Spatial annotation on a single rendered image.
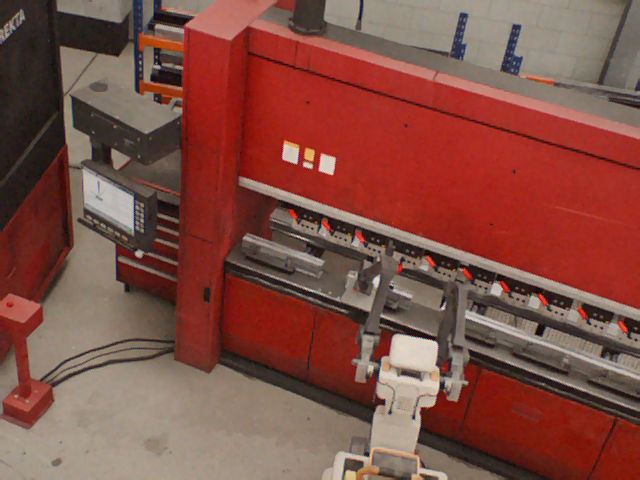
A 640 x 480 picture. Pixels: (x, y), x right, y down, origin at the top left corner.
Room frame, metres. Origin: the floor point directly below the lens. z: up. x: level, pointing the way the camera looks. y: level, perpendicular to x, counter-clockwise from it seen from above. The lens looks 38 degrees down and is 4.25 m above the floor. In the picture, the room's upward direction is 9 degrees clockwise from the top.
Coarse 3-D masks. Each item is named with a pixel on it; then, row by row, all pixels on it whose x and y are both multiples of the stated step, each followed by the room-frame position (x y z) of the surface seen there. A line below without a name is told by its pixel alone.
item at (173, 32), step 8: (160, 16) 5.84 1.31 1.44; (168, 16) 5.83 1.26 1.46; (176, 16) 5.82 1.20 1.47; (184, 16) 5.85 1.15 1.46; (192, 16) 5.86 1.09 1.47; (152, 24) 5.69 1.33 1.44; (160, 24) 5.68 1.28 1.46; (168, 24) 5.73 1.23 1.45; (176, 24) 5.78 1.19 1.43; (184, 24) 5.82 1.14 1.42; (160, 32) 5.61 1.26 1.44; (168, 32) 5.60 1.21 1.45; (176, 32) 5.60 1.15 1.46; (176, 40) 5.60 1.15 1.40; (424, 48) 5.90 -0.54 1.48
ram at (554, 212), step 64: (256, 64) 4.11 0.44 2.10; (256, 128) 4.11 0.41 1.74; (320, 128) 4.00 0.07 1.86; (384, 128) 3.91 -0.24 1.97; (448, 128) 3.82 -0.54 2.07; (320, 192) 3.99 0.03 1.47; (384, 192) 3.89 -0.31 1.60; (448, 192) 3.80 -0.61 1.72; (512, 192) 3.71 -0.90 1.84; (576, 192) 3.63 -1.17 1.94; (448, 256) 3.77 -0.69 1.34; (512, 256) 3.68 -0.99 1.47; (576, 256) 3.60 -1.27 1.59
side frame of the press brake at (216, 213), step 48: (240, 0) 4.38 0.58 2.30; (288, 0) 4.60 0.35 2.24; (192, 48) 3.99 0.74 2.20; (240, 48) 4.05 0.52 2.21; (192, 96) 3.99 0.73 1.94; (240, 96) 4.09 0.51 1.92; (192, 144) 3.98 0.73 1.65; (240, 144) 4.12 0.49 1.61; (192, 192) 3.98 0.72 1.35; (240, 192) 4.17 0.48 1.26; (192, 240) 3.97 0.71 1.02; (240, 240) 4.23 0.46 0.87; (192, 288) 3.97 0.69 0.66; (192, 336) 3.97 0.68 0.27
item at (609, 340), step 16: (272, 224) 4.35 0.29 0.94; (288, 224) 4.32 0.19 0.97; (304, 240) 4.28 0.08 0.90; (320, 240) 4.25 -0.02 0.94; (352, 256) 4.19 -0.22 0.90; (400, 272) 4.11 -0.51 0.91; (416, 272) 4.08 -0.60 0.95; (496, 288) 4.00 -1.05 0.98; (496, 304) 3.95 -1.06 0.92; (512, 304) 3.92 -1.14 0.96; (528, 304) 3.90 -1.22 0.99; (544, 320) 3.86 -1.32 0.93; (576, 320) 3.84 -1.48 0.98; (576, 336) 3.81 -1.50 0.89; (592, 336) 3.78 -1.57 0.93; (608, 336) 3.76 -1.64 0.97; (624, 352) 3.73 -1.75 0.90
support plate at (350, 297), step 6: (354, 276) 3.90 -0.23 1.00; (354, 282) 3.85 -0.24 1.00; (348, 288) 3.79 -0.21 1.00; (348, 294) 3.74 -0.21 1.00; (354, 294) 3.75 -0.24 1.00; (360, 294) 3.75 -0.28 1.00; (372, 294) 3.77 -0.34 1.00; (342, 300) 3.68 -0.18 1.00; (348, 300) 3.69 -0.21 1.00; (354, 300) 3.70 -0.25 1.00; (360, 300) 3.70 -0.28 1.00; (366, 300) 3.71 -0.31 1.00; (372, 300) 3.72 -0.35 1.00; (354, 306) 3.66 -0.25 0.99; (360, 306) 3.66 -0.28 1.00; (366, 306) 3.66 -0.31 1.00
